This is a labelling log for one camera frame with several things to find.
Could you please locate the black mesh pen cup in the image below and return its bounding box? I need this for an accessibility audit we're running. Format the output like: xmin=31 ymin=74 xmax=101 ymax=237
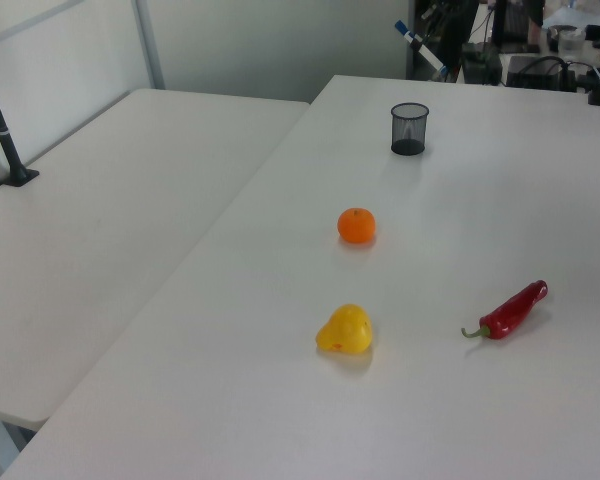
xmin=390 ymin=102 xmax=430 ymax=157

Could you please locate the dark device with green parts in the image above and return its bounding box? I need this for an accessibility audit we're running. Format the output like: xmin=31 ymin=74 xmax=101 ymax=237
xmin=460 ymin=41 xmax=504 ymax=85

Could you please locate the orange mandarin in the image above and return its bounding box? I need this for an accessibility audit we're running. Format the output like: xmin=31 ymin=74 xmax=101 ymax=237
xmin=336 ymin=206 xmax=377 ymax=246

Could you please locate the black cable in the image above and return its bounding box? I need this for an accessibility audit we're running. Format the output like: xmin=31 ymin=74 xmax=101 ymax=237
xmin=527 ymin=54 xmax=600 ymax=84

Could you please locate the clear glass jar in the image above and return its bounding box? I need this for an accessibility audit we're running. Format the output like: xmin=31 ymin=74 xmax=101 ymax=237
xmin=556 ymin=28 xmax=587 ymax=55

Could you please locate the grey partition post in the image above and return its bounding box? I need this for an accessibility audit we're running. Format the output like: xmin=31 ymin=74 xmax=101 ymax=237
xmin=132 ymin=0 xmax=167 ymax=91

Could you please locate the red chili pepper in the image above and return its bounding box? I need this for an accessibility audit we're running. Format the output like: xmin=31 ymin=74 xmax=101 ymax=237
xmin=460 ymin=279 xmax=550 ymax=343

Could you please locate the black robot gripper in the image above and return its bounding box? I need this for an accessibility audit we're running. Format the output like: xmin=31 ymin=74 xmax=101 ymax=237
xmin=436 ymin=0 xmax=480 ymax=72

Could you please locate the white side table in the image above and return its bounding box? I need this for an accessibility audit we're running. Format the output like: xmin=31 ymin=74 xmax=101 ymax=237
xmin=0 ymin=88 xmax=311 ymax=432

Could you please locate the black camera pole with base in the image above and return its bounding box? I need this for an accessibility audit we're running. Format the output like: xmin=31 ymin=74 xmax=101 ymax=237
xmin=0 ymin=48 xmax=41 ymax=188

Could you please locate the blue and white marker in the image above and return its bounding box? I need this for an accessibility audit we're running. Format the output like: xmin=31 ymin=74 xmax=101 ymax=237
xmin=393 ymin=19 xmax=450 ymax=79

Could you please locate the black electronics box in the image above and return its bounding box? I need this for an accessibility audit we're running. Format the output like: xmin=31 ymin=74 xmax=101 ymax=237
xmin=505 ymin=54 xmax=577 ymax=92

